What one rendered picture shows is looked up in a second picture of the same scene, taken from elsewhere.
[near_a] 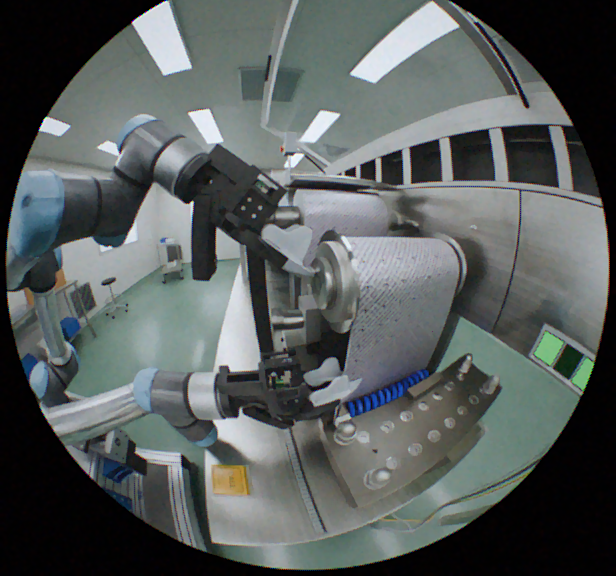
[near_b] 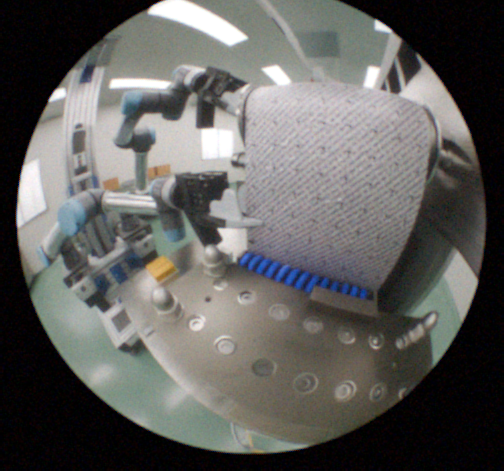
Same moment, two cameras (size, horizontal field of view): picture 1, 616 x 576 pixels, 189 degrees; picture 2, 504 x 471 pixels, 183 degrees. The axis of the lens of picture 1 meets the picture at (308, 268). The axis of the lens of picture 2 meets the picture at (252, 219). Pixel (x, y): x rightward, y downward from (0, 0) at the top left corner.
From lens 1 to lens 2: 0.27 m
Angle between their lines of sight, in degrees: 45
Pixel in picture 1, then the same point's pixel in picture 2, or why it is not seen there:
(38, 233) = (130, 106)
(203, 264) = (199, 118)
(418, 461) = (206, 356)
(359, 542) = (210, 415)
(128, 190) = (176, 94)
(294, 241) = (235, 96)
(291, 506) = not seen: hidden behind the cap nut
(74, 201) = (146, 97)
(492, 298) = not seen: outside the picture
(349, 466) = (181, 285)
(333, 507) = not seen: hidden behind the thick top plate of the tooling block
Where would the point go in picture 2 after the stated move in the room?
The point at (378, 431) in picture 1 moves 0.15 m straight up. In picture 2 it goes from (235, 292) to (225, 169)
